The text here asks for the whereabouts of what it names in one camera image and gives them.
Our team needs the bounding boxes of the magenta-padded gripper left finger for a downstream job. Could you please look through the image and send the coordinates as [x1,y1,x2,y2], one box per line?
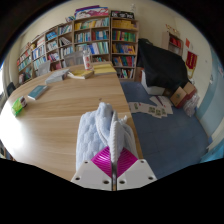
[70,145,115,192]

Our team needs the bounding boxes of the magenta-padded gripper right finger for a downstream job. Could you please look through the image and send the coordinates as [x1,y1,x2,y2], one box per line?
[114,146,158,192]

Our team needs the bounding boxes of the light grey knitted towel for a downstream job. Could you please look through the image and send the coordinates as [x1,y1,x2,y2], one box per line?
[75,101,139,174]

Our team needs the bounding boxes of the papers on floor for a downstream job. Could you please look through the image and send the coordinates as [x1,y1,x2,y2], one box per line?
[128,95,174,119]

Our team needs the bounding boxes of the clear plastic bag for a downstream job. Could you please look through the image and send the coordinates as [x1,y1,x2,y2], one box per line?
[183,94,200,118]

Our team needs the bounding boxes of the white box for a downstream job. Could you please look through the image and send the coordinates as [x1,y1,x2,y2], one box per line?
[141,71,166,96]

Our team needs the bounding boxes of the cardboard box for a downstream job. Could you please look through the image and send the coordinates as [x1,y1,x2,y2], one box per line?
[169,82,198,108]

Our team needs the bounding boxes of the teal book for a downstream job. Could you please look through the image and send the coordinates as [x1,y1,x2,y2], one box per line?
[27,84,49,101]

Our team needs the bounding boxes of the small dark jar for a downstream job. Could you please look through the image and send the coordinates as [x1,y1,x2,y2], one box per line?
[19,95,29,108]

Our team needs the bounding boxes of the green plastic bag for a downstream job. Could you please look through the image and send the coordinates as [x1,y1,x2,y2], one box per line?
[10,96,25,117]

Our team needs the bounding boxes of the white and yellow book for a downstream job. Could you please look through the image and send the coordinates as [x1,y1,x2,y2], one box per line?
[67,68,95,80]

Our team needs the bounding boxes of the black cloth cover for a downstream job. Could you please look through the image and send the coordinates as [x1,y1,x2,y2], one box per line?
[136,38,189,91]

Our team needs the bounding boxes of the grey chair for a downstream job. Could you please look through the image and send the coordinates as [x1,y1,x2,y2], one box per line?
[63,50,84,68]
[35,59,52,77]

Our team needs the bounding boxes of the black chair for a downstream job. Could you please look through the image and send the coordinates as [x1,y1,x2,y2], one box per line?
[5,81,17,98]

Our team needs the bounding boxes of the wooden bookshelf unit with books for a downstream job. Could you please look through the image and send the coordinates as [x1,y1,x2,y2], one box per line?
[16,4,140,86]

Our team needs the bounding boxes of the red wall poster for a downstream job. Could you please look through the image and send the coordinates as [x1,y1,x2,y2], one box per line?
[185,50,198,70]

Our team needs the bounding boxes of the small wooden wall shelf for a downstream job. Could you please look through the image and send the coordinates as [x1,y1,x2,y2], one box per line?
[162,31,184,56]

